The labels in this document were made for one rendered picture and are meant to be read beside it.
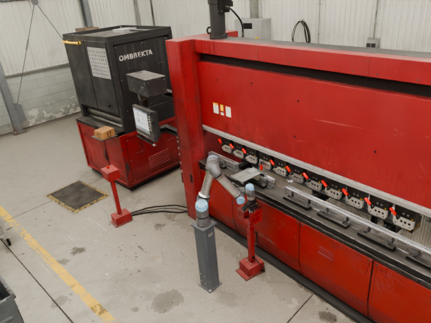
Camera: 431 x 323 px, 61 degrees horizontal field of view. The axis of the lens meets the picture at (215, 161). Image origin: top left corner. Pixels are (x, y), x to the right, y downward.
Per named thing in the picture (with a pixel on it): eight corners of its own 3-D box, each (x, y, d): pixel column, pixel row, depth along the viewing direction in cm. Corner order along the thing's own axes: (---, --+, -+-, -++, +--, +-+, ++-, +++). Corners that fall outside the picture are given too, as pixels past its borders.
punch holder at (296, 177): (289, 179, 348) (289, 163, 341) (295, 175, 353) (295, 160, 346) (301, 184, 337) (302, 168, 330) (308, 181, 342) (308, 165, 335)
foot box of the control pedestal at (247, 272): (235, 270, 398) (234, 262, 393) (253, 261, 410) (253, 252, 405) (245, 281, 383) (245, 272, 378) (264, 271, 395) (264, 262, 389)
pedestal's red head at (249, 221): (237, 217, 373) (236, 202, 365) (250, 211, 381) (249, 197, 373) (249, 227, 358) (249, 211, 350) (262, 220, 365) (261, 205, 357)
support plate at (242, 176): (230, 177, 383) (230, 176, 382) (249, 168, 397) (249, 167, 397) (242, 182, 370) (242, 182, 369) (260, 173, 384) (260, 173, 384)
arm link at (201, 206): (195, 218, 340) (194, 206, 334) (196, 210, 352) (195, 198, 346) (208, 218, 339) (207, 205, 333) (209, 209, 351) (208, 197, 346)
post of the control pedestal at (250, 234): (247, 261, 394) (245, 218, 370) (252, 258, 396) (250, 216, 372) (251, 263, 389) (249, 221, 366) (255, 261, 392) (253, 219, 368)
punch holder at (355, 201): (345, 202, 305) (346, 185, 298) (351, 198, 310) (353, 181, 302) (361, 209, 294) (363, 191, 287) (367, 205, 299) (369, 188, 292)
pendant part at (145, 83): (137, 141, 463) (124, 74, 426) (154, 135, 476) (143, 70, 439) (157, 152, 426) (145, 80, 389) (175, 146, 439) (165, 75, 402)
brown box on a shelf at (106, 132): (90, 137, 523) (88, 129, 518) (106, 131, 539) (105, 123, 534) (101, 141, 504) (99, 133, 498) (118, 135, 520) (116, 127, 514)
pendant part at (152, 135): (136, 132, 450) (131, 104, 435) (145, 130, 457) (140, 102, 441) (154, 142, 417) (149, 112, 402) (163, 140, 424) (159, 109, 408)
